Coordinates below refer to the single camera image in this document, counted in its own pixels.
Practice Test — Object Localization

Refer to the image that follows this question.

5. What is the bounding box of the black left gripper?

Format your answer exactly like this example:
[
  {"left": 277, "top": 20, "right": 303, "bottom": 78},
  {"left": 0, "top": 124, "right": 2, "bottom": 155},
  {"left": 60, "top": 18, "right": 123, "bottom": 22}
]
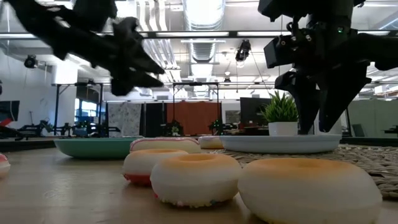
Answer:
[{"left": 105, "top": 17, "right": 166, "bottom": 96}]

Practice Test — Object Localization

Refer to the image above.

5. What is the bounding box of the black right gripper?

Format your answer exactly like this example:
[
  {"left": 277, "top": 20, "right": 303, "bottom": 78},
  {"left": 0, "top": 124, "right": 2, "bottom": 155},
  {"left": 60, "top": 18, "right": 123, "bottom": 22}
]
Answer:
[{"left": 263, "top": 15, "right": 373, "bottom": 135}]

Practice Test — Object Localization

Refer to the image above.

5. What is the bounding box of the big pink frosted donut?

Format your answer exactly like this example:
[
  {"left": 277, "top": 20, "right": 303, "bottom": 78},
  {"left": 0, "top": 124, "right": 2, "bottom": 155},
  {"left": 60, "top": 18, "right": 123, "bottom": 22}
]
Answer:
[{"left": 129, "top": 137, "right": 202, "bottom": 154}]

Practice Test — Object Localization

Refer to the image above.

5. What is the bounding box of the small yellow frosted donut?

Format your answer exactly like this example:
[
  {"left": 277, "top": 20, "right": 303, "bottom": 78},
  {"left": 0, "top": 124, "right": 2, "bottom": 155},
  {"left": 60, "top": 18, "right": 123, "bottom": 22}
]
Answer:
[{"left": 238, "top": 157, "right": 383, "bottom": 224}]

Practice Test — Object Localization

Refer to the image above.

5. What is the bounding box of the small red frosted donut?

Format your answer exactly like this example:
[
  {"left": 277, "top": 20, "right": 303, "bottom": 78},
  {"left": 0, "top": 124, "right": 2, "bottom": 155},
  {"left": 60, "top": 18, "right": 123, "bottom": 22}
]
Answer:
[{"left": 122, "top": 148, "right": 189, "bottom": 187}]

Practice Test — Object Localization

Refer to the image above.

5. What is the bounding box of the big lilac frosted donut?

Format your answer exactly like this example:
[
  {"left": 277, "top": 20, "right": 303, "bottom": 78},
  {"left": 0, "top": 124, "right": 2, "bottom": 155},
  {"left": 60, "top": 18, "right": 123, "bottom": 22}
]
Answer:
[{"left": 198, "top": 136, "right": 224, "bottom": 150}]

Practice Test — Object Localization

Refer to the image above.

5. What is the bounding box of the small cream donut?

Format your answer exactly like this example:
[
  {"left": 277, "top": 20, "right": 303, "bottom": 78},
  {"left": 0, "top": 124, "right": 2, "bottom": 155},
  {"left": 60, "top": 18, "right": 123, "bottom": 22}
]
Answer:
[{"left": 150, "top": 153, "right": 243, "bottom": 208}]

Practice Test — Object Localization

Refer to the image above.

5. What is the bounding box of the small pink frosted donut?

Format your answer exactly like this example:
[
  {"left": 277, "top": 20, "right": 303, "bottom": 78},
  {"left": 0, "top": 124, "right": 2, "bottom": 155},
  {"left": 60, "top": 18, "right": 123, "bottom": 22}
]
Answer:
[{"left": 0, "top": 152, "right": 11, "bottom": 179}]

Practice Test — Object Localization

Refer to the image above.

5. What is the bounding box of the green plant in white pot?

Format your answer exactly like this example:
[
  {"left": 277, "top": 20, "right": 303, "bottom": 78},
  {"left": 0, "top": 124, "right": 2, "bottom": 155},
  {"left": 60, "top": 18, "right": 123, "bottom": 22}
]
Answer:
[{"left": 260, "top": 90, "right": 300, "bottom": 137}]

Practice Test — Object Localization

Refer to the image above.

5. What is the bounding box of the patterned grey curtain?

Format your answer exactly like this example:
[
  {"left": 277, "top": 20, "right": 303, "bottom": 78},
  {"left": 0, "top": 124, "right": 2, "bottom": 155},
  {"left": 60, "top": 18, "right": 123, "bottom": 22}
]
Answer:
[{"left": 107, "top": 102, "right": 143, "bottom": 138}]

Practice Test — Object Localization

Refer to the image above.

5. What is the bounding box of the light blue round plate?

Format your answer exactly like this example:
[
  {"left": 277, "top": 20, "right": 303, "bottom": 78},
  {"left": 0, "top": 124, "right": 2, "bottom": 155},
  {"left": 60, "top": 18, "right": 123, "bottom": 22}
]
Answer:
[{"left": 219, "top": 134, "right": 343, "bottom": 154}]

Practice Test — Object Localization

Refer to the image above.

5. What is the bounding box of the long linear ceiling light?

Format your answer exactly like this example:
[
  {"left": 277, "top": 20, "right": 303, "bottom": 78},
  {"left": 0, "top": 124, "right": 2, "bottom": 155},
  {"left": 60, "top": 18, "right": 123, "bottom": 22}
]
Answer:
[{"left": 0, "top": 30, "right": 398, "bottom": 39}]

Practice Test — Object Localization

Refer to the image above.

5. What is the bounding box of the orange partition panel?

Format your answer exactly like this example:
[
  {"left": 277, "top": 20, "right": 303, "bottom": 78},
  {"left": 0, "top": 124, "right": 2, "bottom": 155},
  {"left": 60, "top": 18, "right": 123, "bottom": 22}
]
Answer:
[{"left": 166, "top": 101, "right": 222, "bottom": 136}]

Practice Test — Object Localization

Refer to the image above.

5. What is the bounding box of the round woven placemat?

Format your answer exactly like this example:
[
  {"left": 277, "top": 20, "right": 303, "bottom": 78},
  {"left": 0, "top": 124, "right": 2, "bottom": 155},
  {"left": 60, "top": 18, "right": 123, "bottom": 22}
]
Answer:
[{"left": 201, "top": 144, "right": 398, "bottom": 200}]

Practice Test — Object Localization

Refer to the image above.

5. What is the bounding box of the black monitor screen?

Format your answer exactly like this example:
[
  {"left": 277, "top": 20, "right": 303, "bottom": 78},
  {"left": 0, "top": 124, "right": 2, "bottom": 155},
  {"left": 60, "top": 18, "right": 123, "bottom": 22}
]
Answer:
[{"left": 239, "top": 97, "right": 272, "bottom": 127}]

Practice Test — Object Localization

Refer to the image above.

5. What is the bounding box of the green round plate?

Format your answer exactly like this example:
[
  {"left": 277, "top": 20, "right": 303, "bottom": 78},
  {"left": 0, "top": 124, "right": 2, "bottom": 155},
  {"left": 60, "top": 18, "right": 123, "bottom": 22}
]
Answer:
[{"left": 53, "top": 136, "right": 144, "bottom": 160}]

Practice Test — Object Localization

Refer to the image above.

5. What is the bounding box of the black ceiling spotlight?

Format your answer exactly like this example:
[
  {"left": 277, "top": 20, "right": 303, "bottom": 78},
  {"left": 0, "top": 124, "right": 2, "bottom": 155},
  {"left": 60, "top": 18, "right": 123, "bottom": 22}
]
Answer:
[
  {"left": 234, "top": 39, "right": 252, "bottom": 63},
  {"left": 24, "top": 55, "right": 39, "bottom": 69}
]

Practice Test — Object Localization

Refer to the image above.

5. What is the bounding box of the black background robot frame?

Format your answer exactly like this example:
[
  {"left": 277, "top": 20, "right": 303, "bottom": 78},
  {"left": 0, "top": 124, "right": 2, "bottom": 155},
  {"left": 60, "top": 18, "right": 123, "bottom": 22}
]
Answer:
[
  {"left": 53, "top": 82, "right": 104, "bottom": 138},
  {"left": 172, "top": 82, "right": 220, "bottom": 137}
]

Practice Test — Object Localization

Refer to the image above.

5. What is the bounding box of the grey green partition wall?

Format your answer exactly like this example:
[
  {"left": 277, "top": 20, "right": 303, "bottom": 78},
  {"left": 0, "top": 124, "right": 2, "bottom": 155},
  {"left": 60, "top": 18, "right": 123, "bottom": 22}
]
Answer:
[{"left": 347, "top": 99, "right": 398, "bottom": 138}]

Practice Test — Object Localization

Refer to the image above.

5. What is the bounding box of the silver ceiling air duct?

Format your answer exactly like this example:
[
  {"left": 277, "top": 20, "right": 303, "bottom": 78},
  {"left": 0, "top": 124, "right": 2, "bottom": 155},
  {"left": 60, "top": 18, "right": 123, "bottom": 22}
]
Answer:
[{"left": 182, "top": 0, "right": 226, "bottom": 99}]

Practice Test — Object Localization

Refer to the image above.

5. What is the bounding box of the dark wall screen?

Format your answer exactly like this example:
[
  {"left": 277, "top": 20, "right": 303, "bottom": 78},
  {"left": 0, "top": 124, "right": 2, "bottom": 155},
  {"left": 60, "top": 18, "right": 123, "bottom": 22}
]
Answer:
[{"left": 0, "top": 100, "right": 21, "bottom": 122}]

